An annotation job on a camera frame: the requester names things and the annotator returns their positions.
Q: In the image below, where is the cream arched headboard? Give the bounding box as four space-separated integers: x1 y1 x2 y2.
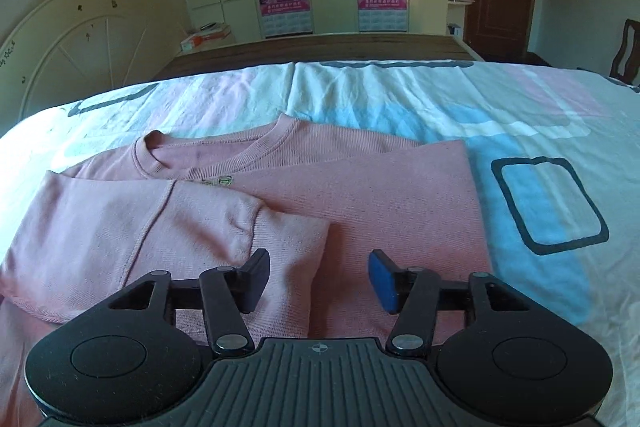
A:
0 0 184 133

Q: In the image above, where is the dark wooden chair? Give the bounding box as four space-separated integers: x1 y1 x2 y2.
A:
610 18 640 86

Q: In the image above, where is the dark wooden bed footboard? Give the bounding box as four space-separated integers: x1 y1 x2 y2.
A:
155 32 482 80

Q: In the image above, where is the patterned pastel bed sheet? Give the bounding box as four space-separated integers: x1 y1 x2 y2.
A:
1 62 639 426

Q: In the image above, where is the pink sweatshirt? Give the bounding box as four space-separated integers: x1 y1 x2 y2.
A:
1 116 490 426

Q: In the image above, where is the orange white box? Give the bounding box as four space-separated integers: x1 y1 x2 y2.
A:
180 23 231 53

